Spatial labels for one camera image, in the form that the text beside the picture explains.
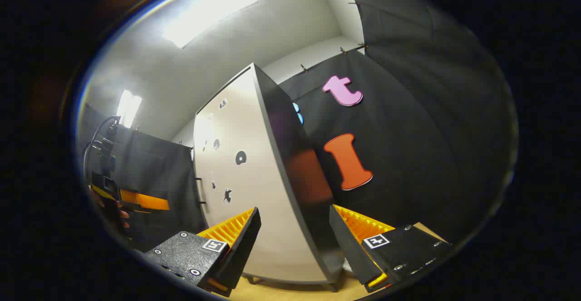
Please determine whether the black backdrop cloth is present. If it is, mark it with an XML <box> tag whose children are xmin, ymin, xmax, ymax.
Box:
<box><xmin>75</xmin><ymin>0</ymin><xmax>518</xmax><ymax>252</ymax></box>

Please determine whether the black door handle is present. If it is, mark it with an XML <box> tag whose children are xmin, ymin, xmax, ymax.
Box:
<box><xmin>194</xmin><ymin>176</ymin><xmax>208</xmax><ymax>206</ymax></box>

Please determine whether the black cable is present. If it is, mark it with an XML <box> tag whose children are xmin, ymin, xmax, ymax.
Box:
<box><xmin>82</xmin><ymin>116</ymin><xmax>121</xmax><ymax>174</ymax></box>

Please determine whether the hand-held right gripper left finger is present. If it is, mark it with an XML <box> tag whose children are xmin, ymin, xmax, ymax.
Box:
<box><xmin>144</xmin><ymin>207</ymin><xmax>262</xmax><ymax>298</ymax></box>

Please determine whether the beige cabinet door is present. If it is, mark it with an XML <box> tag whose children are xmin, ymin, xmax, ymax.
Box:
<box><xmin>194</xmin><ymin>65</ymin><xmax>334</xmax><ymax>283</ymax></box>

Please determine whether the ceiling light panel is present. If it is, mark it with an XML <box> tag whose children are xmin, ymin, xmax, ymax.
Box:
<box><xmin>116</xmin><ymin>89</ymin><xmax>143</xmax><ymax>129</ymax></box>
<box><xmin>162</xmin><ymin>0</ymin><xmax>258</xmax><ymax>49</ymax></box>

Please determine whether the grey cabinet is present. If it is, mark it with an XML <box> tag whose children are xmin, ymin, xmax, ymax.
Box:
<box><xmin>193</xmin><ymin>63</ymin><xmax>348</xmax><ymax>292</ymax></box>

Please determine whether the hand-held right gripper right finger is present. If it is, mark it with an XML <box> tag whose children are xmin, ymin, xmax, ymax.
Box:
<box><xmin>329</xmin><ymin>204</ymin><xmax>454</xmax><ymax>293</ymax></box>

